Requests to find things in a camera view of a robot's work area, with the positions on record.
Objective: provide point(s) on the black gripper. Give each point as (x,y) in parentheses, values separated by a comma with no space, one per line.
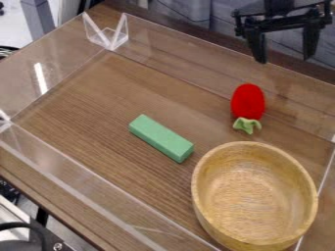
(272,15)

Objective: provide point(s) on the red plush strawberry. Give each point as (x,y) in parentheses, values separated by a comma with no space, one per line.
(247,107)

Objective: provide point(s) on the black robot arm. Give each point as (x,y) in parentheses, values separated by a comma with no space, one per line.
(276,15)

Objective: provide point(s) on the green rectangular block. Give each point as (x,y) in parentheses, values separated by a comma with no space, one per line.
(162,138)

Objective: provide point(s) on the wooden bowl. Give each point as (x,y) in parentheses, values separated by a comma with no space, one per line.
(254,196)

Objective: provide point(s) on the clear acrylic tray wall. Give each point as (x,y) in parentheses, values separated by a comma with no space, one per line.
(70,95)

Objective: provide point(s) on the grey table leg post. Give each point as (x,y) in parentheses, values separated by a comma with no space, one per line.
(39,17)

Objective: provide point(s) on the black equipment with cable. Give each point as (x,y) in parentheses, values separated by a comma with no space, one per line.
(29,237)

